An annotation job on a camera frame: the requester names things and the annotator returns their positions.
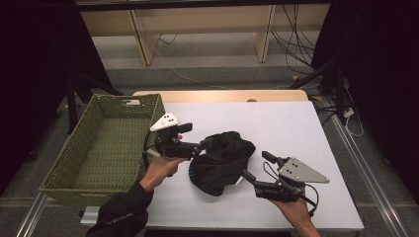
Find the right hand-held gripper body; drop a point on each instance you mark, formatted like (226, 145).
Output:
(298, 173)

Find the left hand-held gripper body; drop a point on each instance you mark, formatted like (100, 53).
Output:
(173, 148)

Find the black cloth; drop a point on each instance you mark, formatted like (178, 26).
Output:
(220, 164)

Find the green woven basket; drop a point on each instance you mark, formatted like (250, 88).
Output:
(105, 151)

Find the person's left hand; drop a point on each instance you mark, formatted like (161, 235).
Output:
(161, 169)

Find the person's right hand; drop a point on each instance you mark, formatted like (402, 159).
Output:
(294, 209)

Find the white table cover sheet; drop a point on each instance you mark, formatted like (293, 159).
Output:
(296, 131)

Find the black metal stand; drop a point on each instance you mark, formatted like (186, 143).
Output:
(74, 105)
(329, 75)

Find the black curtain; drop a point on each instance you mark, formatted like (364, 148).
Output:
(378, 65)
(33, 82)

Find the aluminium rail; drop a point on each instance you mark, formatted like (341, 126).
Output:
(31, 217)
(369, 177)

